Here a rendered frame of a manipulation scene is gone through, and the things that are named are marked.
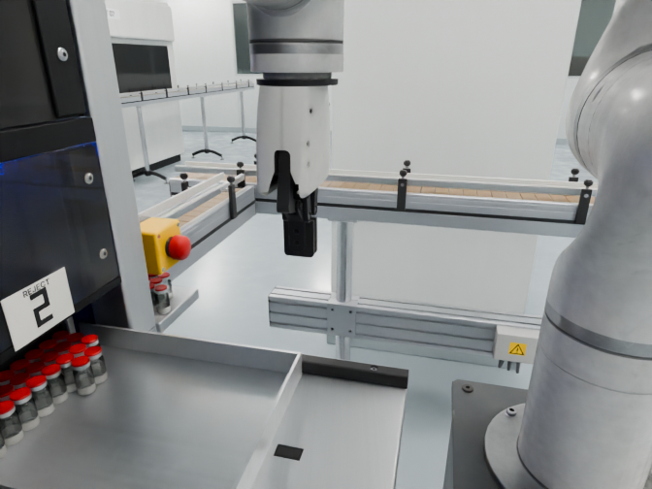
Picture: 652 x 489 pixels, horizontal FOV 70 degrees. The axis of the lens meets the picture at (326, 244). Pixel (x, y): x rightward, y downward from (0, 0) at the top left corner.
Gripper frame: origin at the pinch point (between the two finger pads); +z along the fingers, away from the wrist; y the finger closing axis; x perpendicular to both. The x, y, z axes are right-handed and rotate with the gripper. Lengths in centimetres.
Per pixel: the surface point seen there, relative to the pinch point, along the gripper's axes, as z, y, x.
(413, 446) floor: 110, -87, 14
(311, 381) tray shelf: 22.4, -5.0, -0.4
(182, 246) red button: 10.2, -16.9, -24.6
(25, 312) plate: 8.0, 9.0, -27.9
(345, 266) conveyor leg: 43, -86, -12
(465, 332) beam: 60, -85, 26
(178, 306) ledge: 22.5, -19.0, -28.3
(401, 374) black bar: 20.4, -6.5, 11.0
